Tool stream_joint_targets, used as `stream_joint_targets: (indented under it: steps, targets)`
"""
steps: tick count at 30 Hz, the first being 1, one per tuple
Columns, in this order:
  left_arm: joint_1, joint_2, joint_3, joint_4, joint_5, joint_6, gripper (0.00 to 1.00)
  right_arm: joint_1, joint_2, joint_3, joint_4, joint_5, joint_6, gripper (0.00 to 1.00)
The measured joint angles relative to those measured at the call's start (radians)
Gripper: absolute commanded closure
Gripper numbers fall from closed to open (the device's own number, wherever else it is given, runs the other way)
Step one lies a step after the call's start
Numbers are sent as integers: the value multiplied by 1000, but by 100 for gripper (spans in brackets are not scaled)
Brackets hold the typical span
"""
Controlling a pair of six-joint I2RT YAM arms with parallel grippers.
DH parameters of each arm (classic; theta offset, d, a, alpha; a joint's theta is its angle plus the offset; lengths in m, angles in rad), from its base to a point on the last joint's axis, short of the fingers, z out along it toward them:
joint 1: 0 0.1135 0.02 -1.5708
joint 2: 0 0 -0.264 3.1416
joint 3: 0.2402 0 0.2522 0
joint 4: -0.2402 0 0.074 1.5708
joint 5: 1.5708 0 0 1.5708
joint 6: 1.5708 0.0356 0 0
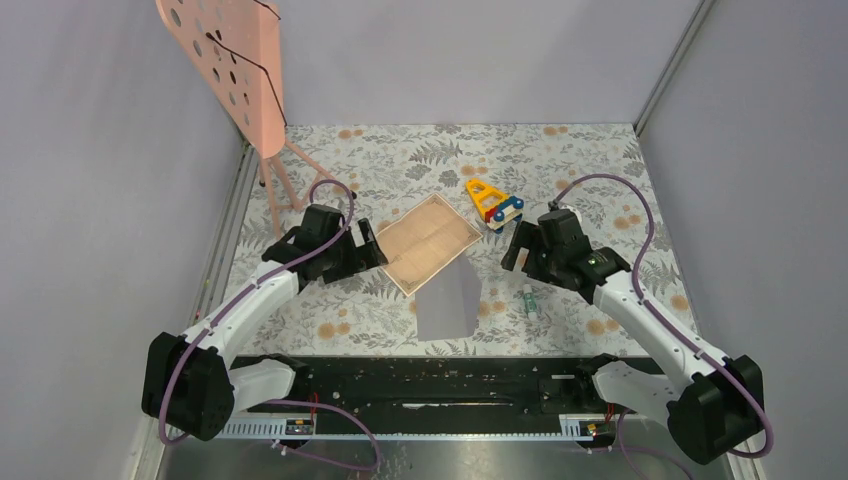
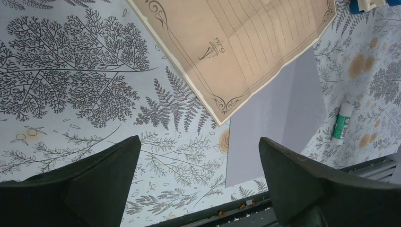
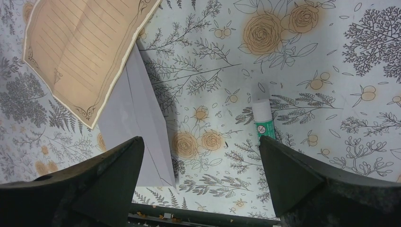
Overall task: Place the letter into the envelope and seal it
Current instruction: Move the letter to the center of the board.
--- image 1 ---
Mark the pink perforated music stand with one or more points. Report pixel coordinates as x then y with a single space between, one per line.
235 46

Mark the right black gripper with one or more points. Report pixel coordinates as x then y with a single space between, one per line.
529 235

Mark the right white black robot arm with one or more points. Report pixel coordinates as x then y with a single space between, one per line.
709 402

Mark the floral patterned table mat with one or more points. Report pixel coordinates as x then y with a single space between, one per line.
598 168

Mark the beige lined letter paper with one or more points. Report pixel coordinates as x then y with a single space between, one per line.
424 241

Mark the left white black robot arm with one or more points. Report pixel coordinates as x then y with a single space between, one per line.
191 382

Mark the grey lavender envelope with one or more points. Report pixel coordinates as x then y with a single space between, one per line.
447 306

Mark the yellow blue toy car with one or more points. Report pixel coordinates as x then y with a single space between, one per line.
496 208

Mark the white slotted cable duct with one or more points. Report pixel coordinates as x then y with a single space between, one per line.
299 427

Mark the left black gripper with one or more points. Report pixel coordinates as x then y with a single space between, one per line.
369 255

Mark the green white glue stick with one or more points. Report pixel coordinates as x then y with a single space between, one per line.
529 302

